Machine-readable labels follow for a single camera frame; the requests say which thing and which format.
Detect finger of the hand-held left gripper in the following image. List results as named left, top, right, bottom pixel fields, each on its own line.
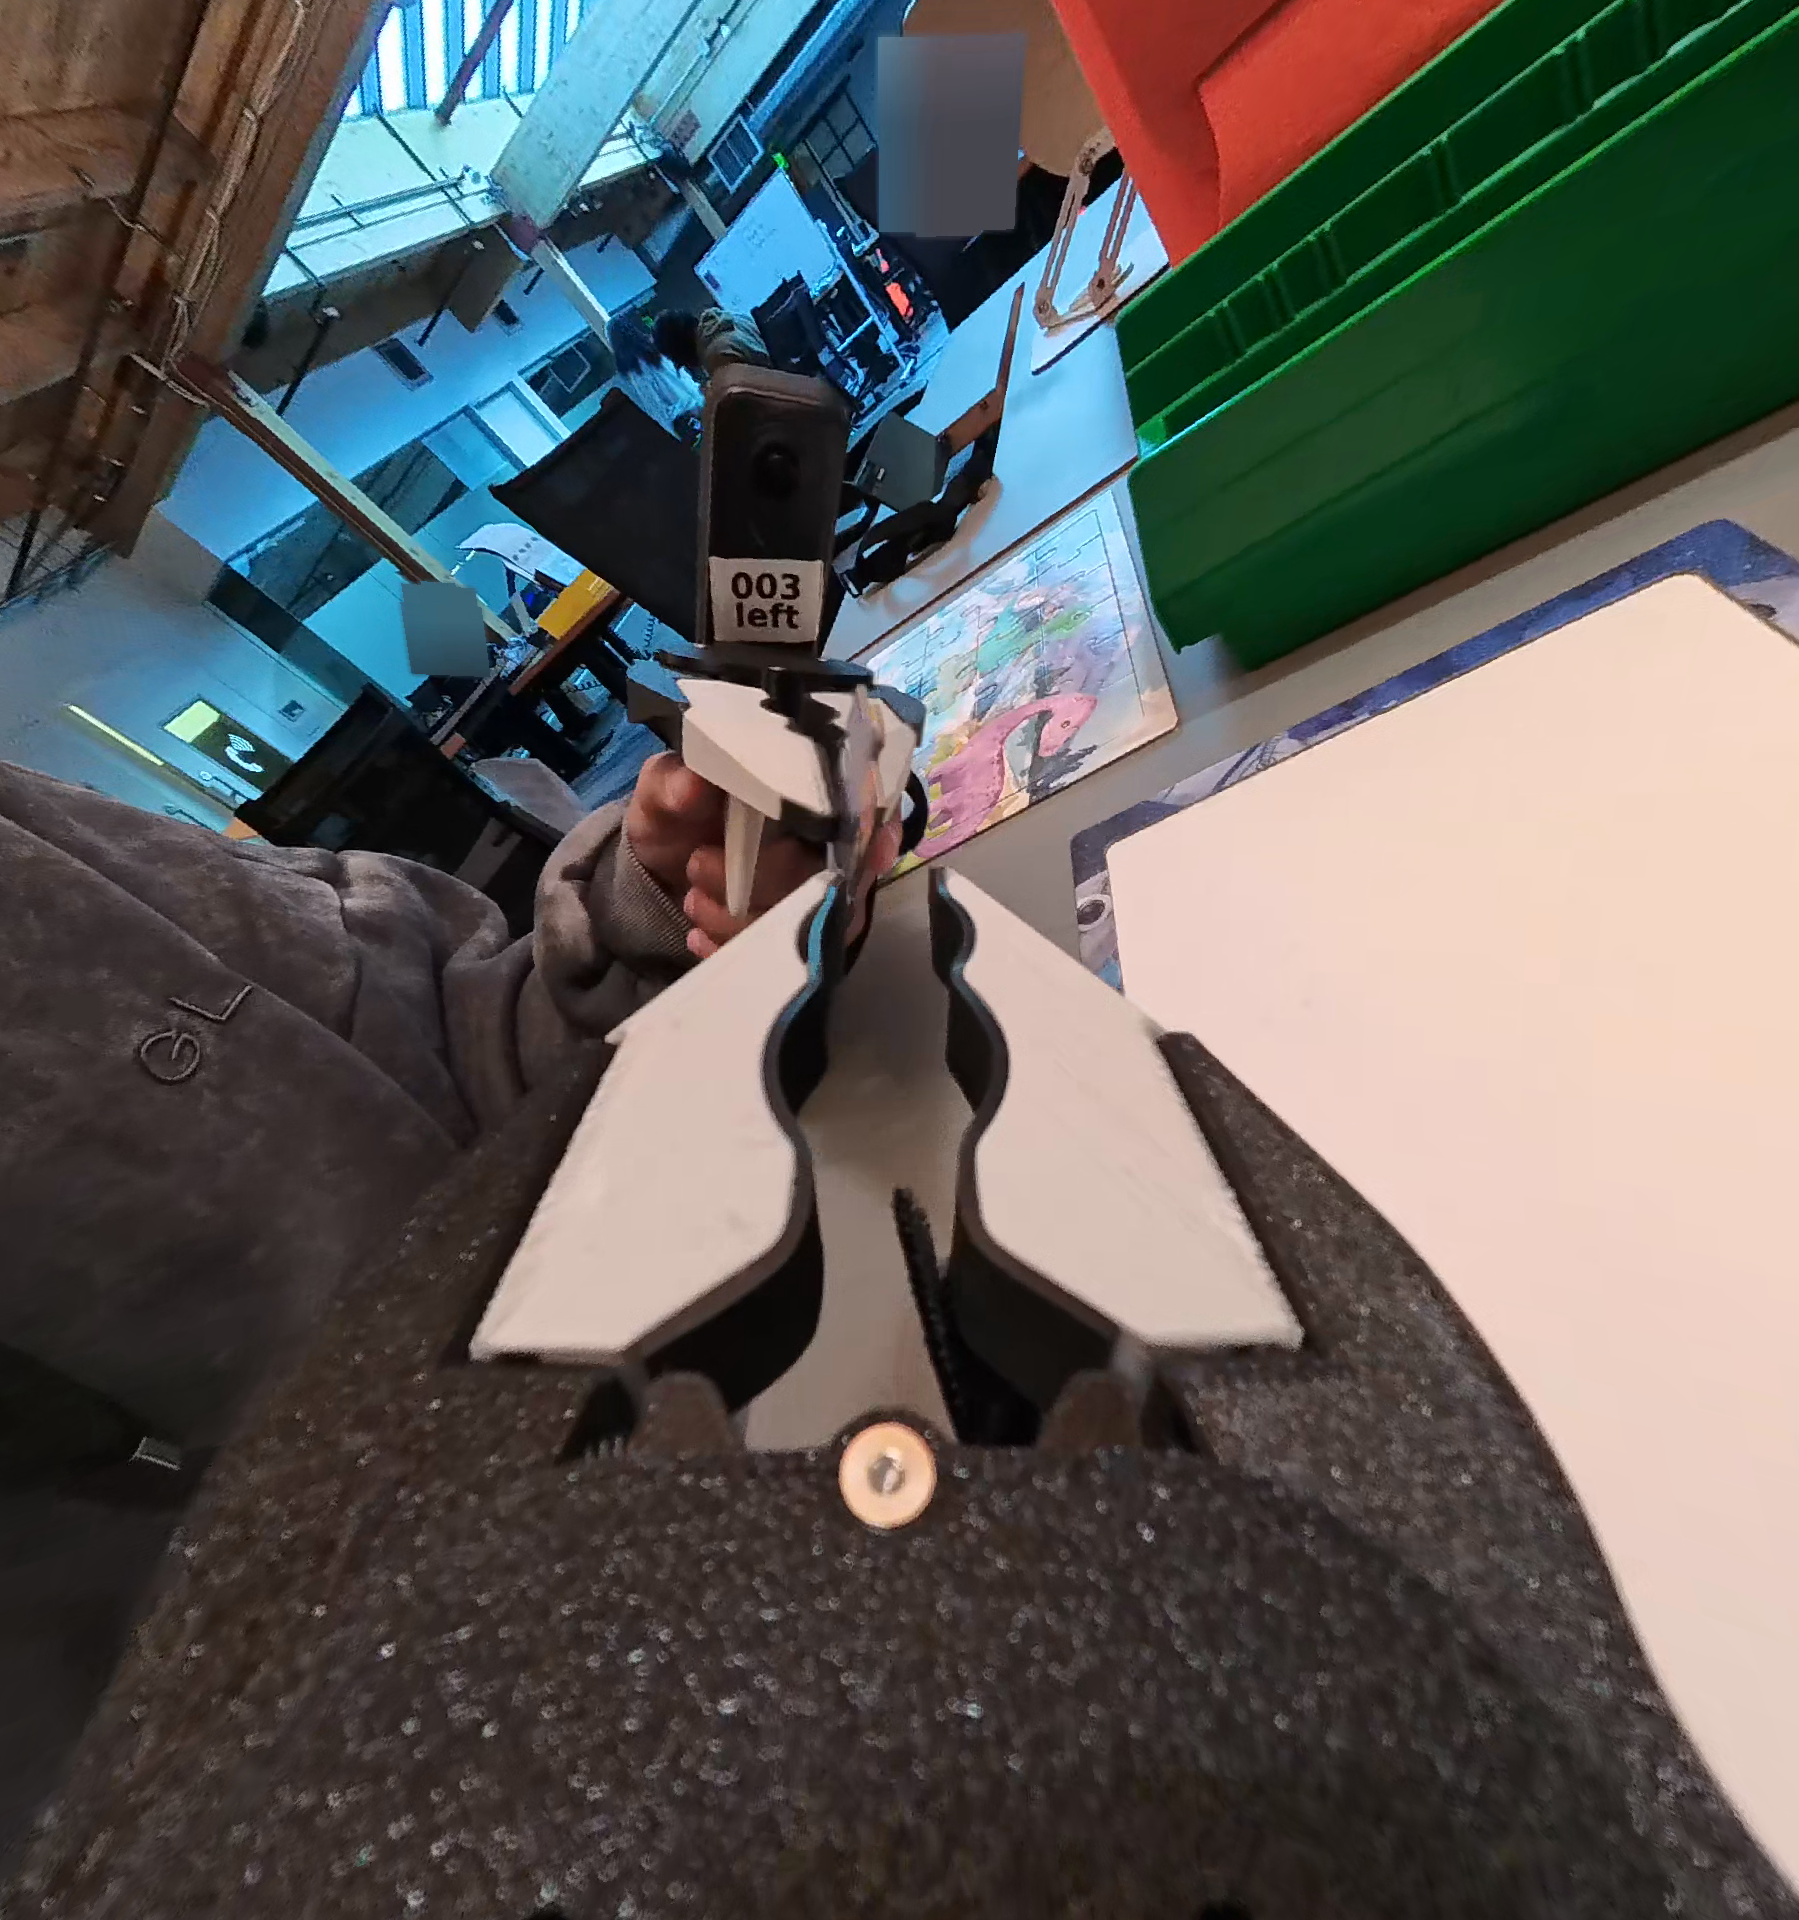
left=677, top=677, right=860, bottom=824
left=844, top=692, right=925, bottom=845

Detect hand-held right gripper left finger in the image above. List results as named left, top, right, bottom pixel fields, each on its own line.
left=472, top=873, right=838, bottom=1368

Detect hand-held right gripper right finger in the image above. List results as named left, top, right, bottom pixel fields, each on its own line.
left=930, top=868, right=1306, bottom=1353

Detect thin puzzle piece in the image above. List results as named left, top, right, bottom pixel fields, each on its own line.
left=830, top=706, right=900, bottom=901

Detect person's left hand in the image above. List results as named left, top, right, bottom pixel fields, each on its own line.
left=621, top=751, right=903, bottom=964

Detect pale blue printed board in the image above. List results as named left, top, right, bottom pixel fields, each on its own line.
left=853, top=488, right=1183, bottom=884

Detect black desktop device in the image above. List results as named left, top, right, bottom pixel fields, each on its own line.
left=838, top=284, right=1029, bottom=594

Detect black mesh office chair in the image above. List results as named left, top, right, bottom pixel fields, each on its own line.
left=486, top=387, right=707, bottom=617

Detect white side table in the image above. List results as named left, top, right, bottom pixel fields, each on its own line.
left=838, top=165, right=1188, bottom=647

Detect white puzzle tray blue rim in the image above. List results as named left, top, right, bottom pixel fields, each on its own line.
left=1071, top=520, right=1799, bottom=1909

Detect slanted skylight windows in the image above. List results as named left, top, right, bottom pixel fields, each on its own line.
left=260, top=0, right=661, bottom=303

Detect orange plastic holder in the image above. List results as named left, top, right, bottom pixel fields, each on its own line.
left=1047, top=0, right=1507, bottom=266

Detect green plastic bin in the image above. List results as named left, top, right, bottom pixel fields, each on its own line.
left=1114, top=0, right=1799, bottom=673

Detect wooden ceiling beam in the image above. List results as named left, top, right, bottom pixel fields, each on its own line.
left=0, top=0, right=391, bottom=555

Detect wooden frame stand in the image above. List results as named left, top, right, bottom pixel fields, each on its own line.
left=1025, top=127, right=1140, bottom=337

